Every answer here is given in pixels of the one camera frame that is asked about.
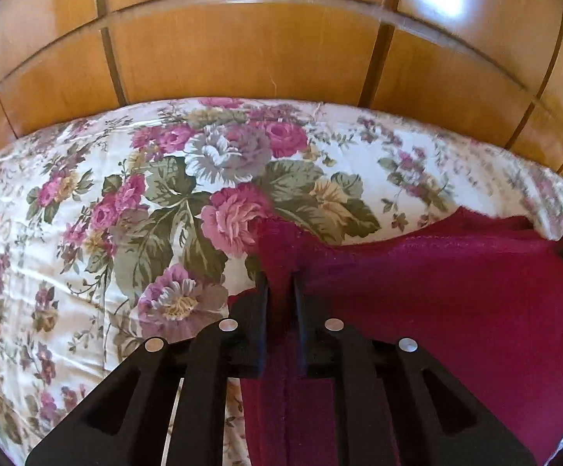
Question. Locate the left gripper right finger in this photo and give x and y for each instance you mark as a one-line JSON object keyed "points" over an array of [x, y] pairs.
{"points": [[395, 404]]}

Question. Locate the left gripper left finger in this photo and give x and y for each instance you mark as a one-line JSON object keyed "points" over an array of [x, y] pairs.
{"points": [[165, 403]]}

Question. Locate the dark red knit garment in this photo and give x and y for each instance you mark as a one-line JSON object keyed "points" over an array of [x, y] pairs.
{"points": [[482, 295]]}

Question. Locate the floral quilted bedspread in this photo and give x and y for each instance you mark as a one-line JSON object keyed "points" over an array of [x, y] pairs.
{"points": [[140, 222]]}

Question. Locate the wooden wardrobe panel wall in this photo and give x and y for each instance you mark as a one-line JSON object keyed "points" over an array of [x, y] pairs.
{"points": [[488, 69]]}

